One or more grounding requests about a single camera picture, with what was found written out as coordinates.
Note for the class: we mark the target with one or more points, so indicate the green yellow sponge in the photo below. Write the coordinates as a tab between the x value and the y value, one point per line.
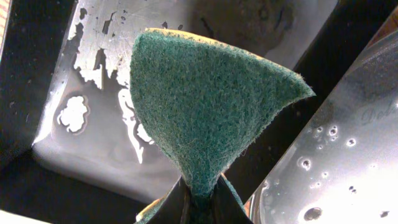
204	102

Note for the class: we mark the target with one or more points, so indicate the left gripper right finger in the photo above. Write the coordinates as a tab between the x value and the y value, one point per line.
225	208

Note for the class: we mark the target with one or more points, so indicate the round black tray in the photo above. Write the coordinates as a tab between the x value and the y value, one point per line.
342	167

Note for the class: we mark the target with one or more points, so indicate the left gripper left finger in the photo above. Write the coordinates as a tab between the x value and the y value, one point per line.
175	207

